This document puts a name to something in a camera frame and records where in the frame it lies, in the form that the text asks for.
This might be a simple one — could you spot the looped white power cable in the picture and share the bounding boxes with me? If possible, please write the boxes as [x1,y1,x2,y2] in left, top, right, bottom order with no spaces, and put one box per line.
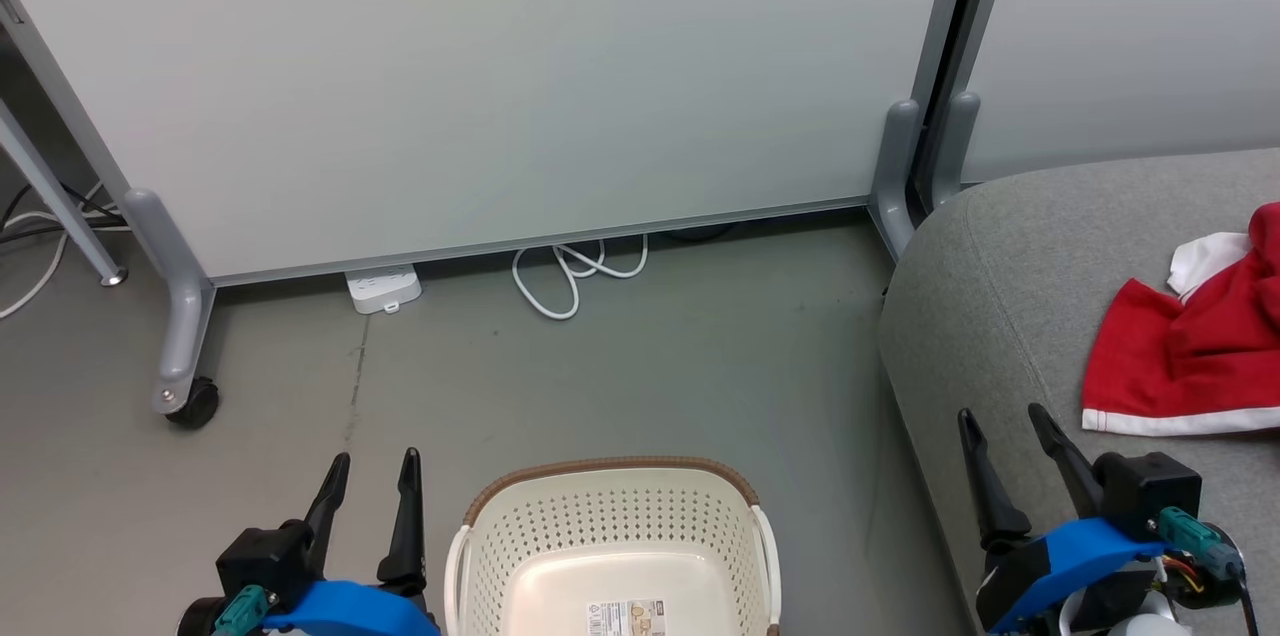
[512,234,651,322]

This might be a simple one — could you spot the cream perforated laundry basket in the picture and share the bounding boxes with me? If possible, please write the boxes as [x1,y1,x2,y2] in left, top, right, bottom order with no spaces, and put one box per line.
[443,456,783,636]

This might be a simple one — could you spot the black floor cables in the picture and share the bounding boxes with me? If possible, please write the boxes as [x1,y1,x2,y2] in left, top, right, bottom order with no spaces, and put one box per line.
[0,181,126,247]

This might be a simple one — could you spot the narrow white partition panel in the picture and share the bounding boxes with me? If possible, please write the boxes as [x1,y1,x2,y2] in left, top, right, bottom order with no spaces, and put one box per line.
[940,0,1280,187]

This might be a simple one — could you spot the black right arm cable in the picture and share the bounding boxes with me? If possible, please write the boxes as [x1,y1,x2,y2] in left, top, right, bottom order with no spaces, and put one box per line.
[1235,556,1263,636]

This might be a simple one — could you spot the long white floor cable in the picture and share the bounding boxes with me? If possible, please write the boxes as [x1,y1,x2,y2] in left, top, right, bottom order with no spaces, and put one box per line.
[0,181,131,322]

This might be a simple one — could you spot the printed basket label sticker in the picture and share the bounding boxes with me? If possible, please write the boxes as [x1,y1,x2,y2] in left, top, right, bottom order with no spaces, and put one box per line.
[585,599,668,636]

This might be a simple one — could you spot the grey fabric sofa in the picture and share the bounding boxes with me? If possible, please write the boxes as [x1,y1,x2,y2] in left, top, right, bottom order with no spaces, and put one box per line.
[878,148,1280,636]

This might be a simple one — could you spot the white power strip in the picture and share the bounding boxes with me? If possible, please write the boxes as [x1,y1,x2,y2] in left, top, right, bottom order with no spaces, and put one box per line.
[345,264,423,315]

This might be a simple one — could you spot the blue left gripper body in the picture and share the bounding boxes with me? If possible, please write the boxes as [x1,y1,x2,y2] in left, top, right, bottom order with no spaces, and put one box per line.
[262,578,441,636]

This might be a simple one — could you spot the black caster wheel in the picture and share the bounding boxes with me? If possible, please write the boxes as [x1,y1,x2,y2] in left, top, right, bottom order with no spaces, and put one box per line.
[165,376,221,430]

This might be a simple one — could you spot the grey metal table leg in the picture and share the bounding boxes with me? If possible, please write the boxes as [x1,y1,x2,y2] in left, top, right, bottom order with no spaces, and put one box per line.
[0,101,129,287]

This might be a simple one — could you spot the red garment with white trim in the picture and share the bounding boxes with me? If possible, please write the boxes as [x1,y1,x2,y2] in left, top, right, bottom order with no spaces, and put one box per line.
[1080,201,1280,439]

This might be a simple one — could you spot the grey partition leg with caster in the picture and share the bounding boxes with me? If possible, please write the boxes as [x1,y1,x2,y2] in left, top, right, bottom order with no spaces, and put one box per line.
[122,188,216,417]

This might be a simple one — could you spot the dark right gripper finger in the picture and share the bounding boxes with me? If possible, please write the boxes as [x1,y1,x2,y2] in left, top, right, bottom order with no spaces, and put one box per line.
[957,408,1033,552]
[1027,403,1106,519]

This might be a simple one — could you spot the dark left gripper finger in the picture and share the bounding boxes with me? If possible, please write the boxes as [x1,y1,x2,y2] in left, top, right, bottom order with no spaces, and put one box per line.
[377,448,429,597]
[303,453,353,577]

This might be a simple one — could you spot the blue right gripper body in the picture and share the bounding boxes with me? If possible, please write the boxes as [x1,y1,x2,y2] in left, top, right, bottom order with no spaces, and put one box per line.
[975,516,1166,635]

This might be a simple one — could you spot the wide white partition panel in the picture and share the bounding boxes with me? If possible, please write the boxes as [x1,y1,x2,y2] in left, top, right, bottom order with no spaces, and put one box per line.
[0,0,986,287]

